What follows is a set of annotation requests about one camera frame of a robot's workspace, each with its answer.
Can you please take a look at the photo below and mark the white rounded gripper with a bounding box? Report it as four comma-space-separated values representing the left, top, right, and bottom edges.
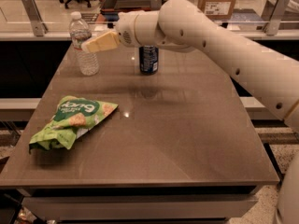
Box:
81, 10, 163, 53

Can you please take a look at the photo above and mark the clear plastic water bottle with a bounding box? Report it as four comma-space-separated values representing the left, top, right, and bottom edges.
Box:
69, 11, 99, 76

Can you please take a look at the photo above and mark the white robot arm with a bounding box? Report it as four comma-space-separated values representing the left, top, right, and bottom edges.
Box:
82, 0, 299, 133

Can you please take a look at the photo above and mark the dark blue soda can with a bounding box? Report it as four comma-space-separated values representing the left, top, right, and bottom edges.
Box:
139, 46, 159, 75

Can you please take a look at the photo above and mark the green snack chip bag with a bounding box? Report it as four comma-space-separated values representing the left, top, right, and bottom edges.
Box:
29, 96, 118, 151

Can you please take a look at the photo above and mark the brown cardboard box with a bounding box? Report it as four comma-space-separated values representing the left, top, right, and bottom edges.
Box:
198, 0, 236, 20

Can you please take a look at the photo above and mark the middle metal railing post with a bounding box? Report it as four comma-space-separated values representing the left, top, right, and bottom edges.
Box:
150, 0, 162, 10

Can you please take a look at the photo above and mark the metal railing post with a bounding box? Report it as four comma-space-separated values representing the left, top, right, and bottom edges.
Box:
263, 0, 290, 35
21, 0, 48, 36
150, 0, 162, 10

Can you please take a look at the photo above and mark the left metal railing post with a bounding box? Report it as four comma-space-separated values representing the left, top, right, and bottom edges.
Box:
21, 0, 48, 36

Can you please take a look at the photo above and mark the right metal railing post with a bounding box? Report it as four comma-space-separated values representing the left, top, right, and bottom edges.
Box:
263, 0, 290, 35

